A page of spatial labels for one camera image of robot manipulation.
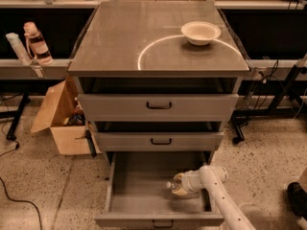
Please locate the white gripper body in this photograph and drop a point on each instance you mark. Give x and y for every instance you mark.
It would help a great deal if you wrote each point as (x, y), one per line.
(189, 183)

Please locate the clear plastic water bottle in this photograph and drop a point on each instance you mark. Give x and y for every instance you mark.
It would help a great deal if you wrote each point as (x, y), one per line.
(173, 184)

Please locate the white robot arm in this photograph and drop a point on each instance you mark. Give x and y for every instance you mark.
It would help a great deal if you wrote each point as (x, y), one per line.
(211, 178)

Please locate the grey open bottom drawer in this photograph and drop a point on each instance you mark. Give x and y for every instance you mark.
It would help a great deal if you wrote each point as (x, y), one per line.
(138, 198)

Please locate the grey middle drawer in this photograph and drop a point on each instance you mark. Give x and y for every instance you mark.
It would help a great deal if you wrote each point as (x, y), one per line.
(158, 141)

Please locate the grey metal drawer cabinet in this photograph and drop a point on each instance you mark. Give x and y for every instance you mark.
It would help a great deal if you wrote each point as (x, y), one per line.
(137, 47)

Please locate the grey top drawer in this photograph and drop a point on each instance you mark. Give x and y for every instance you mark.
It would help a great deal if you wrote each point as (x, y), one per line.
(158, 108)

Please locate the pink reusable drink bottle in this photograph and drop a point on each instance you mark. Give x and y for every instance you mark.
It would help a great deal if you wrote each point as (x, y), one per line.
(36, 45)

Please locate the white cylindrical bottle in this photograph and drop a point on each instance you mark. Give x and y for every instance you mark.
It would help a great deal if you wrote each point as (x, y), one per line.
(19, 48)

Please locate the person's black shoe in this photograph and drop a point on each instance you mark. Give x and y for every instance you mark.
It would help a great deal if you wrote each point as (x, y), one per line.
(298, 199)

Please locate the person's tan trouser leg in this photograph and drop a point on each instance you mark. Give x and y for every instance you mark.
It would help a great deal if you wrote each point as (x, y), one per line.
(303, 180)

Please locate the open cardboard box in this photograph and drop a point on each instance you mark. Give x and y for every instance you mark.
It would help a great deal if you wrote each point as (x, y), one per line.
(59, 106)

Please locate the white paper bowl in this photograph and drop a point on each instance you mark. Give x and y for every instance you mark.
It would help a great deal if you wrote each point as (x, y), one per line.
(200, 33)

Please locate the black table leg left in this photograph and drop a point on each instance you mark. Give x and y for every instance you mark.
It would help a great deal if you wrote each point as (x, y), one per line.
(16, 117)

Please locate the grey shelf rail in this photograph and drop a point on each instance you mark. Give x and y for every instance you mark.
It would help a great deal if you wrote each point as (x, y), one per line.
(13, 69)

